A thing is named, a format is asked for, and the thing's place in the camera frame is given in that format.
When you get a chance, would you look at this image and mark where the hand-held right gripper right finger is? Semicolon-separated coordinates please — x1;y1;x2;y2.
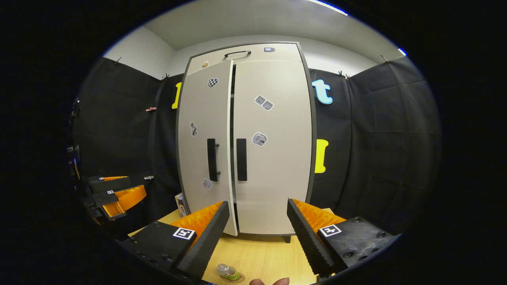
287;198;398;277

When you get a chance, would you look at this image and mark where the long ceiling light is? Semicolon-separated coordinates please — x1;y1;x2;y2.
305;0;349;17

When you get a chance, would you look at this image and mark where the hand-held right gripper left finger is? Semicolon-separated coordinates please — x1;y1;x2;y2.
121;201;231;281

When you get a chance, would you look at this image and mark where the green label plastic bottle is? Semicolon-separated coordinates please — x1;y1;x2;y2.
216;263;240;281

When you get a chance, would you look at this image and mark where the grey and white cabinet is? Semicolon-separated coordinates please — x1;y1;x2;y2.
176;41;317;244

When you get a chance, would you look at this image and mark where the small printed box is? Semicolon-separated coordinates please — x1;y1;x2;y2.
175;192;188;217

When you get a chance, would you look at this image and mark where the white cabinet door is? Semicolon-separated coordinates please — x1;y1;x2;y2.
177;59;238;237
232;60;313;235

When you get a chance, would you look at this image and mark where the black backdrop cloth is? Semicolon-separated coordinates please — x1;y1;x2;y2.
71;55;442;238

